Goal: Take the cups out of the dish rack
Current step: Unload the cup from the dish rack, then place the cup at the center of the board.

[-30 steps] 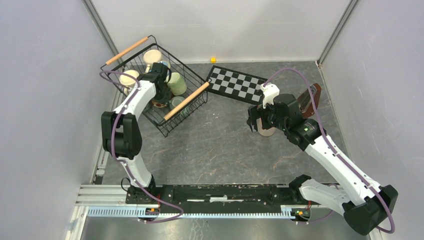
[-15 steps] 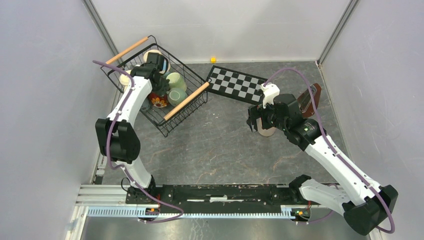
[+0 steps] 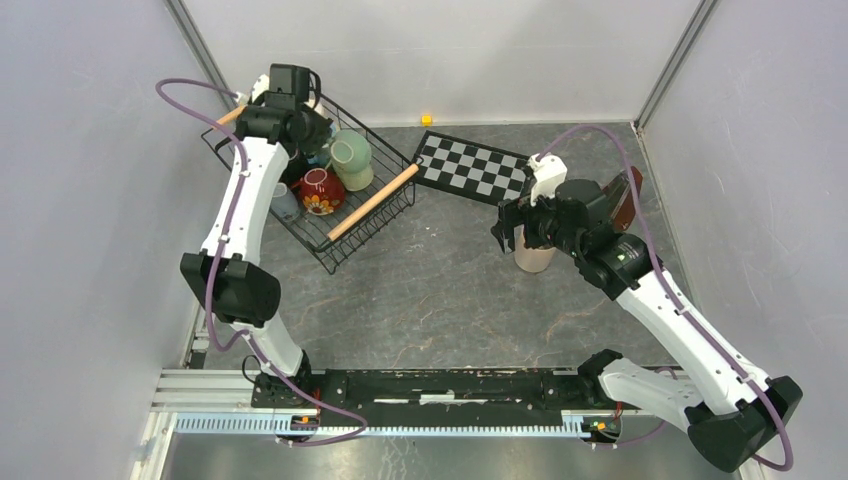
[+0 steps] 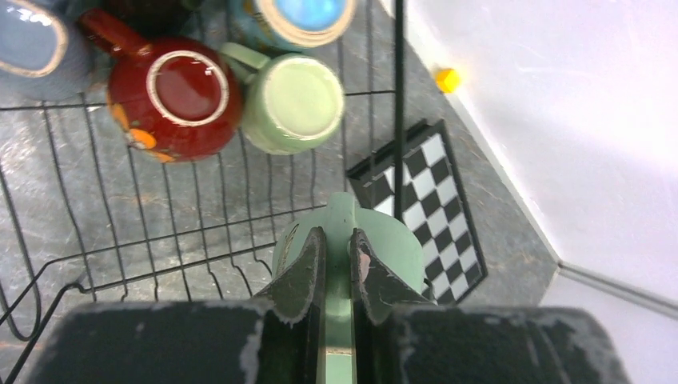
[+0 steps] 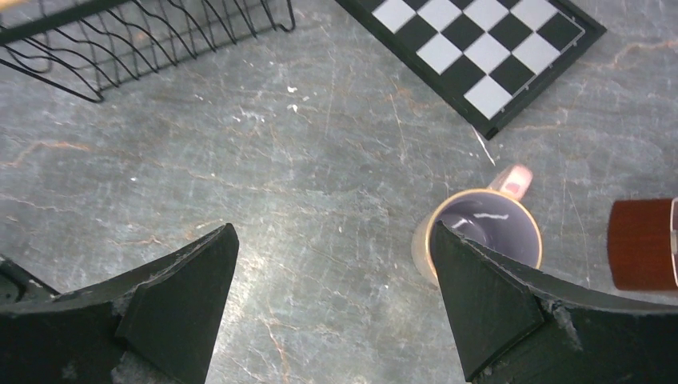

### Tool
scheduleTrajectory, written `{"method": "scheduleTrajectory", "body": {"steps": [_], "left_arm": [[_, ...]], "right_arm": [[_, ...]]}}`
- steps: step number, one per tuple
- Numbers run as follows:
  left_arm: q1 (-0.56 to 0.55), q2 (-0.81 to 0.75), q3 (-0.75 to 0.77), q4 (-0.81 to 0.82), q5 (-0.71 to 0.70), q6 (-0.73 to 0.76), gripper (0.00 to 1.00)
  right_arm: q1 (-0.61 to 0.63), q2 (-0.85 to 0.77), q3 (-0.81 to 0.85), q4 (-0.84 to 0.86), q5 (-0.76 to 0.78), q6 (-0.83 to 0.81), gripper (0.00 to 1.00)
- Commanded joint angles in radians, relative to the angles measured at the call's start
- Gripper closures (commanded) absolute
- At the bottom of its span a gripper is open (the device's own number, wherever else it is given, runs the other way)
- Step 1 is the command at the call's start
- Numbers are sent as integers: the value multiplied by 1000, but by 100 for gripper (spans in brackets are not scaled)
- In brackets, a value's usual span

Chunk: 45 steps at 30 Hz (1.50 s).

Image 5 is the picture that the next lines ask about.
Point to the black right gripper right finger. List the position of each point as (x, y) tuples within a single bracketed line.
[(515, 324)]

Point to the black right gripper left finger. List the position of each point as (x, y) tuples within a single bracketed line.
[(155, 323)]

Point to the pink iridescent mug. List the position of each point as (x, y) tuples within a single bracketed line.
[(492, 216)]

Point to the brown wooden metronome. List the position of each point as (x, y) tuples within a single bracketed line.
[(642, 244)]

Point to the black white chessboard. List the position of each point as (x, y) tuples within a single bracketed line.
[(488, 59)]

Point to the black wire dish rack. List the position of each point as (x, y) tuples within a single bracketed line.
[(87, 47)]

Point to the right wooden rack handle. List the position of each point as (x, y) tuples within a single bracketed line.
[(6, 4)]

